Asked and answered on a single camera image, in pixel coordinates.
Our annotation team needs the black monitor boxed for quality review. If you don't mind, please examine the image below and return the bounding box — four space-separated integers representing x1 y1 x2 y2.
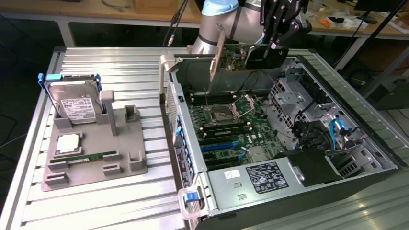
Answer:
353 0 398 12

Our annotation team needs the black RAM stick with sticker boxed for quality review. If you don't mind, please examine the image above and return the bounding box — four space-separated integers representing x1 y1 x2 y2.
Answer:
199 122 253 139

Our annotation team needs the grey stand pole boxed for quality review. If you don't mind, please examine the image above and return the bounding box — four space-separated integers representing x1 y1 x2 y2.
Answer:
363 46 409 96

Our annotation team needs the black expansion slot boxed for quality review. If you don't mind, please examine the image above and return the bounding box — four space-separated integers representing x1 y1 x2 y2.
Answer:
205 158 249 169
203 152 243 162
199 136 238 146

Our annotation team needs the silver power supply unit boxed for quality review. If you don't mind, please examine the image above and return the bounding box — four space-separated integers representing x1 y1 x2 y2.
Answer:
203 157 307 213

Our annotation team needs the black and white object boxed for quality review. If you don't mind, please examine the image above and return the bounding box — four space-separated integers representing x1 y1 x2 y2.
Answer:
327 16 346 28

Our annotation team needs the silver disk bay cage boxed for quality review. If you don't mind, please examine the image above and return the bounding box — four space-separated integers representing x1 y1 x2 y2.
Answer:
267 63 323 135

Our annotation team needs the black and silver PC case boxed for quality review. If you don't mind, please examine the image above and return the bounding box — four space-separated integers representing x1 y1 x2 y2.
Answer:
164 54 405 230

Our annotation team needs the wooden desk with clutter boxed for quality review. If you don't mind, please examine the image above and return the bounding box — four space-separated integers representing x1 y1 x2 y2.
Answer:
299 0 409 70

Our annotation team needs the blue wire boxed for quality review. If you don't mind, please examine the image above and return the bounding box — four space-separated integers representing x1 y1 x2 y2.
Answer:
329 118 347 152

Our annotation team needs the beige corner bracket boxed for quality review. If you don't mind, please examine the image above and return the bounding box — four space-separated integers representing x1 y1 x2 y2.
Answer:
176 188 205 220
158 54 180 96

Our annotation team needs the hard disk in blue carrier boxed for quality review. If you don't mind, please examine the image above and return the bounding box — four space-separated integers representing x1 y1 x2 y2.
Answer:
37 73 106 125

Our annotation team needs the green motherboard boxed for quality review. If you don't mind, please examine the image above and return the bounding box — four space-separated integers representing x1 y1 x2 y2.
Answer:
186 92 287 171

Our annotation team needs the black cable with metal plug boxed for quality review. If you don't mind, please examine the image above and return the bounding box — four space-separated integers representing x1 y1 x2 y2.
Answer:
165 0 189 47

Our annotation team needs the wooden desk white frame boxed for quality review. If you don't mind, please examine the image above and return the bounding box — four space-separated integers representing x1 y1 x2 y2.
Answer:
0 0 205 47

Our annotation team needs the long black wire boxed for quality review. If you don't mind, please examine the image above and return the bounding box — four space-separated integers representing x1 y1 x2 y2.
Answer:
241 70 278 96

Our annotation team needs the graphics card with black shroud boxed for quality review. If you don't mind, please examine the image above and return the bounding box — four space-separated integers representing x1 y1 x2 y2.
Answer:
209 23 290 82

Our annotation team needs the blue expansion slot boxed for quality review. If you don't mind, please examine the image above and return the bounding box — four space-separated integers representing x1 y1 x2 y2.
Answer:
199 141 243 152

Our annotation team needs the perforated metal disk bay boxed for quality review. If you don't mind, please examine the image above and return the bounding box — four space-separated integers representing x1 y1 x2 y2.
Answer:
325 143 386 179

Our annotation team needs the blue case latch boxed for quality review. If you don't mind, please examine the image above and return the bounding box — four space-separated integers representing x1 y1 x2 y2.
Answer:
182 191 199 204

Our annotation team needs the black floor box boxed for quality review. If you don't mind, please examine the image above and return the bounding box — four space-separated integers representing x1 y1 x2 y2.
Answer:
363 76 409 111

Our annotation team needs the black wire bundle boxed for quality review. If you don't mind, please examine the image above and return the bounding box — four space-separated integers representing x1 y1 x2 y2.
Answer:
291 119 331 151

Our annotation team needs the grey parts rack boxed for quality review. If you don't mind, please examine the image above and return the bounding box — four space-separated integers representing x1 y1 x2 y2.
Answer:
40 90 148 192

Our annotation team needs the silver CPU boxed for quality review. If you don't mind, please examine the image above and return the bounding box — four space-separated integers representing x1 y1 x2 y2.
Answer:
56 134 82 154

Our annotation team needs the black stand pole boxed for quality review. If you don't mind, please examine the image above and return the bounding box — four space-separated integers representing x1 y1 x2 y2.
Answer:
333 0 405 70

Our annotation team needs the metal socket cover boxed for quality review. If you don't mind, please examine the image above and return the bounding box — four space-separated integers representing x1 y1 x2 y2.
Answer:
229 94 258 118

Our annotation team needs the thin metal locking lever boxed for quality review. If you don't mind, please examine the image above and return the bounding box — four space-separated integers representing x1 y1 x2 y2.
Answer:
203 88 211 113

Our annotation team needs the black plastic shroud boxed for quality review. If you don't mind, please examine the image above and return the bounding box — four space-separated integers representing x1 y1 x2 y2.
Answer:
274 148 345 188

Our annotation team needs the silver chipset heatsink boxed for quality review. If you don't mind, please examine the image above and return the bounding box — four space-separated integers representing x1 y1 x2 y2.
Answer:
247 146 269 163

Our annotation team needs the CPU socket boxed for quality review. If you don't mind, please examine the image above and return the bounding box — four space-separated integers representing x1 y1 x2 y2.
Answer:
206 105 243 126

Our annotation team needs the green RAM stick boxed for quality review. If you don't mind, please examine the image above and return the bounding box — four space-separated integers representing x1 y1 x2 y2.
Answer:
53 150 116 166

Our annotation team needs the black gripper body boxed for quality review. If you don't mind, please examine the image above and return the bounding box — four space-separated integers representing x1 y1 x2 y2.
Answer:
277 0 303 23

